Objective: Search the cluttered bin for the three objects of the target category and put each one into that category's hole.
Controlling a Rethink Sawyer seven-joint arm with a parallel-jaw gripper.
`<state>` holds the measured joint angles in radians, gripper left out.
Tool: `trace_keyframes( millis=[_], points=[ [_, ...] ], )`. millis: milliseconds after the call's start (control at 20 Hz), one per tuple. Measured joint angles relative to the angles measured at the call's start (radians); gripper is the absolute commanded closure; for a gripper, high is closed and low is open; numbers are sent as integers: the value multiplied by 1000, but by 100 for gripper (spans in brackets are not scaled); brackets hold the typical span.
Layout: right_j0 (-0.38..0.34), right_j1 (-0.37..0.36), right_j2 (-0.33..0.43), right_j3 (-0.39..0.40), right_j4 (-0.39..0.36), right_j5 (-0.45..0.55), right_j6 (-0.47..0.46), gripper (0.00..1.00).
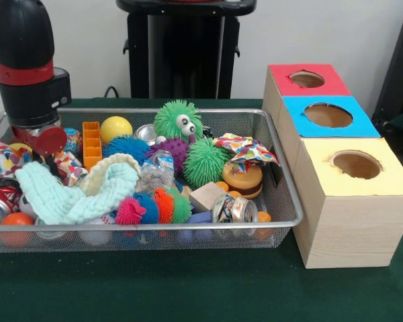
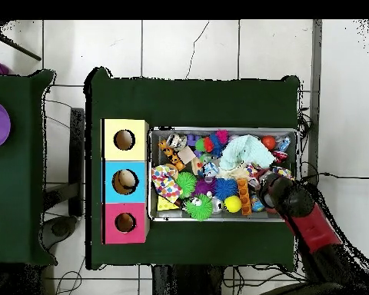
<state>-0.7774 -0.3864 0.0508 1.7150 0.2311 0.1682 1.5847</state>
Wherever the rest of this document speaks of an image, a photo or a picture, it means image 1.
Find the white multicolour dotted cloth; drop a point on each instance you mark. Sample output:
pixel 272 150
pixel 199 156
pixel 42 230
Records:
pixel 3 161
pixel 252 149

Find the yellow ball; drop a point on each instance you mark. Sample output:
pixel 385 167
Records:
pixel 116 130

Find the green fuzzy ball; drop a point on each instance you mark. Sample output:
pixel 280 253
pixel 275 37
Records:
pixel 205 162

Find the green fuzzy toy with eyes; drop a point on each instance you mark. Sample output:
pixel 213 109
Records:
pixel 171 117

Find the mint green cloth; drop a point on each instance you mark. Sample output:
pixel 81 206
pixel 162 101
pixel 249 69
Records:
pixel 50 201

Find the cream waffle cloth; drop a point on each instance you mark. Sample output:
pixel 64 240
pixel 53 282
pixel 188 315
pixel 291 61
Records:
pixel 121 161

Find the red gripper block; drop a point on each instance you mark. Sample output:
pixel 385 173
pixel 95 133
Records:
pixel 50 141

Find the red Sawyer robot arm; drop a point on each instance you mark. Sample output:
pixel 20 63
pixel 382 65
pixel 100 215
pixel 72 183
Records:
pixel 23 50

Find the black chair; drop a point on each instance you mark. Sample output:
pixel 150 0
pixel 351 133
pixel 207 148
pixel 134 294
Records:
pixel 399 67

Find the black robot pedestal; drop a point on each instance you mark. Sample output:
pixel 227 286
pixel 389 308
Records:
pixel 174 50

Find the blue spiky ball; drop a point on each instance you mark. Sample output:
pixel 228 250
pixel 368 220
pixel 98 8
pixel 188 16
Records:
pixel 127 147

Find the wooden box with three holes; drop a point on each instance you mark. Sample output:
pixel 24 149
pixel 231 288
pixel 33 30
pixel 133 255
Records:
pixel 356 228

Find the orange plastic grid tray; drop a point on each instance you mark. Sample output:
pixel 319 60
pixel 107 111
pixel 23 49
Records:
pixel 92 147

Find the multicolour fuzzy caterpillar toy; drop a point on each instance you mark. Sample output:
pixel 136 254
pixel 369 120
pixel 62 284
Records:
pixel 154 208

